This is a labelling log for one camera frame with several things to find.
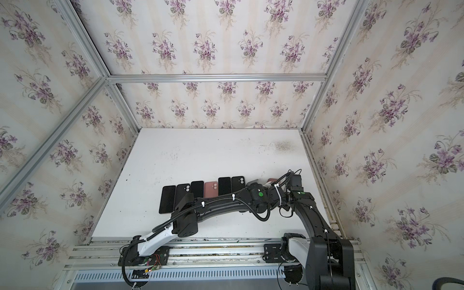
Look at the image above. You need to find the black phone case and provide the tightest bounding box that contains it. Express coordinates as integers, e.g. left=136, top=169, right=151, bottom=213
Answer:
left=174, top=184, right=193, bottom=213
left=231, top=176, right=246, bottom=193

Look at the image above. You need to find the black phone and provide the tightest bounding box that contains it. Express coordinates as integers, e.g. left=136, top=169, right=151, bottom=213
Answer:
left=158, top=186, right=176, bottom=214
left=218, top=177, right=232, bottom=196

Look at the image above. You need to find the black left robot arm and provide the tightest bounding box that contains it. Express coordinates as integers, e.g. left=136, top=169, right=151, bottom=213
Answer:
left=120, top=181, right=291, bottom=265

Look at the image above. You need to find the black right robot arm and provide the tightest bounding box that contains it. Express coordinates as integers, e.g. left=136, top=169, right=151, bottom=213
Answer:
left=285, top=174, right=356, bottom=290

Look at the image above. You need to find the white vent grille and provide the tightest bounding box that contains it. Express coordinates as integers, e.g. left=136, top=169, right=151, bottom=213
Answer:
left=74, top=266, right=285, bottom=283

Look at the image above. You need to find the aluminium frame bar back top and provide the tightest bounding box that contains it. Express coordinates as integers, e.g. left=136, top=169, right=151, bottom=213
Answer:
left=106, top=73, right=327, bottom=84

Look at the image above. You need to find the aluminium rail front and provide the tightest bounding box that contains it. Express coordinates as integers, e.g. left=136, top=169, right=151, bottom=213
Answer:
left=63, top=237, right=367, bottom=271

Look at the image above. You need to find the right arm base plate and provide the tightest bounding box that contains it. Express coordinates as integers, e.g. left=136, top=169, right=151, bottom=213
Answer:
left=262, top=243, right=298, bottom=263

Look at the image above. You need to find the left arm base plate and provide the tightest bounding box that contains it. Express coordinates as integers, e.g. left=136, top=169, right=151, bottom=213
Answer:
left=125, top=246, right=170, bottom=267

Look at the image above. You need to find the aluminium frame post back right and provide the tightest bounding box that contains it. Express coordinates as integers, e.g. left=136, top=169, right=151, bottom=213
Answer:
left=301, top=0, right=370, bottom=133

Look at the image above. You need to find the aluminium frame post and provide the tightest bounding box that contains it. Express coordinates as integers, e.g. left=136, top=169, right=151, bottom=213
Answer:
left=55, top=1, right=141, bottom=135
left=301, top=0, right=370, bottom=133

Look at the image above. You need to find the aluminium frame post back left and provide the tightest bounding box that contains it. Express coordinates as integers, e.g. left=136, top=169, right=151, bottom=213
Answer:
left=55, top=1, right=141, bottom=135

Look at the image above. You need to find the aluminium frame beam left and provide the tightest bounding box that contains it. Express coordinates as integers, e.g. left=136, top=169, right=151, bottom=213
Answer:
left=1, top=77, right=106, bottom=210

